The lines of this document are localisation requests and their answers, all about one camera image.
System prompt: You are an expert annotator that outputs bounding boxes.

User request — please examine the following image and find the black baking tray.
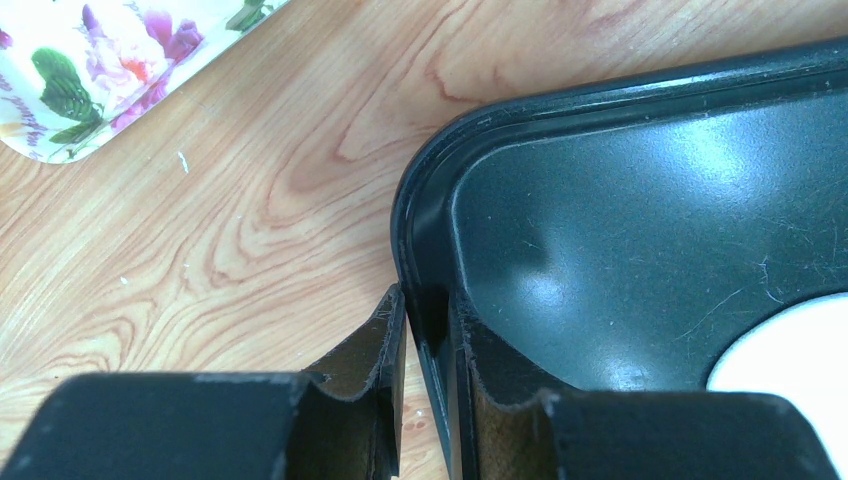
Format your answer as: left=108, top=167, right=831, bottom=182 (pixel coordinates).
left=391, top=37, right=847, bottom=479

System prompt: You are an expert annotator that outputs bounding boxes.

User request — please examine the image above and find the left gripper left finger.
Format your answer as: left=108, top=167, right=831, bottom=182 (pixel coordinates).
left=1, top=285, right=406, bottom=479

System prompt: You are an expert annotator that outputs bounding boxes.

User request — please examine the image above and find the floral rectangular tray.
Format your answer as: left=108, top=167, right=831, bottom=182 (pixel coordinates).
left=1, top=0, right=285, bottom=164

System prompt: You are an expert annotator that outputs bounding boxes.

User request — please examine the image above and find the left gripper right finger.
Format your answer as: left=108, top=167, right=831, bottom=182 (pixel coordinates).
left=449, top=297, right=838, bottom=479

